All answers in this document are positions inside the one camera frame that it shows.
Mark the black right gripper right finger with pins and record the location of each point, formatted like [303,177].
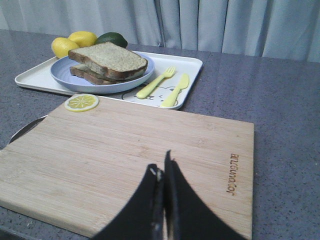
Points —
[187,216]

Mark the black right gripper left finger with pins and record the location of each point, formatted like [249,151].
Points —
[142,218]

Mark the bread slice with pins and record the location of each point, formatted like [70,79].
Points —
[114,76]
[105,56]

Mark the blue round plate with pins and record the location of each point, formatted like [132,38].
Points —
[60,71]

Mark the white rectangular tray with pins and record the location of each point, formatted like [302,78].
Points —
[40,78]

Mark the wooden cutting board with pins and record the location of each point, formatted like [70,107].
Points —
[76,170]

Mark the yellow plastic knife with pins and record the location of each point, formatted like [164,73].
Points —
[171,99]

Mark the lemon slice toy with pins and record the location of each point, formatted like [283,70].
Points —
[81,102]

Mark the yellow plastic fork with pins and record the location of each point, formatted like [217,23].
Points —
[144,92]

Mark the green lime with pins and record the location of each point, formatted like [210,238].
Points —
[113,37]

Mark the rear yellow lemon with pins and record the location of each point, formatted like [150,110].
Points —
[83,38]

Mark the yellow lemon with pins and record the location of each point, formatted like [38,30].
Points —
[61,46]
[83,38]

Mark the front yellow lemon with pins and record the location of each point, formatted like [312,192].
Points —
[61,46]

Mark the white curtain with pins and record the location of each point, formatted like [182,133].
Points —
[283,29]

